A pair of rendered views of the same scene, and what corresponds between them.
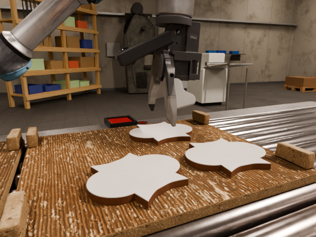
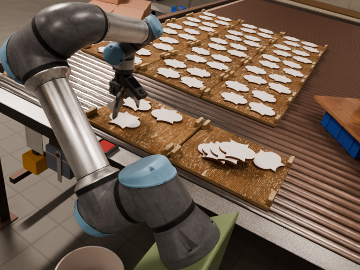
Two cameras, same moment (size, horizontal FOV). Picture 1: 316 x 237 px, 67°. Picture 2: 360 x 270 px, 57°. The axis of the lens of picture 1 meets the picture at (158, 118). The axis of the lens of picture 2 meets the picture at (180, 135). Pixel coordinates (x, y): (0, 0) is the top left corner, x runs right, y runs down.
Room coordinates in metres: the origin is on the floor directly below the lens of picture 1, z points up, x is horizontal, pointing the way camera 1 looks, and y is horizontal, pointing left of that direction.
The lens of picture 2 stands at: (1.13, 1.04, 1.70)
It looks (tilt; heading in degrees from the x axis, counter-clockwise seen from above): 33 degrees down; 227
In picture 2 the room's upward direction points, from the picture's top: 11 degrees clockwise
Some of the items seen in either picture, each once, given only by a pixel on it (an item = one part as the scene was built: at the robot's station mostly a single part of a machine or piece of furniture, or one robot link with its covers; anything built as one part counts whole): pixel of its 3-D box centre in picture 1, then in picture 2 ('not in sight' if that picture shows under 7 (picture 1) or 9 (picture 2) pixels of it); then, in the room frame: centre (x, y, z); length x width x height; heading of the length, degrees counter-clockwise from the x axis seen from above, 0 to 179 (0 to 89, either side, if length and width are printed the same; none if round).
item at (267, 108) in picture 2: not in sight; (248, 97); (-0.25, 0.04, 0.94); 0.41 x 0.35 x 0.04; 114
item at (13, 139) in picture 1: (15, 138); (175, 151); (0.43, 0.27, 0.95); 0.06 x 0.02 x 0.03; 23
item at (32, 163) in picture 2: not in sight; (35, 147); (0.81, -0.24, 0.74); 0.09 x 0.08 x 0.24; 114
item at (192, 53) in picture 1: (175, 51); (122, 81); (0.50, -0.03, 1.11); 0.09 x 0.08 x 0.12; 107
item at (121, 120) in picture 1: (120, 122); (104, 147); (0.64, 0.11, 0.92); 0.06 x 0.06 x 0.01; 24
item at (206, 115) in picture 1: (200, 116); (91, 111); (0.60, -0.11, 0.95); 0.06 x 0.02 x 0.03; 24
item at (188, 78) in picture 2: not in sight; (182, 72); (-0.08, -0.35, 0.94); 0.41 x 0.35 x 0.04; 113
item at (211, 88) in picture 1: (206, 78); not in sight; (5.81, -1.17, 0.60); 2.54 x 0.66 x 1.20; 19
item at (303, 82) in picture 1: (307, 83); not in sight; (8.33, -5.20, 0.22); 1.24 x 0.85 x 0.45; 109
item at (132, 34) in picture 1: (144, 50); not in sight; (7.68, 0.41, 1.31); 1.37 x 1.18 x 2.62; 109
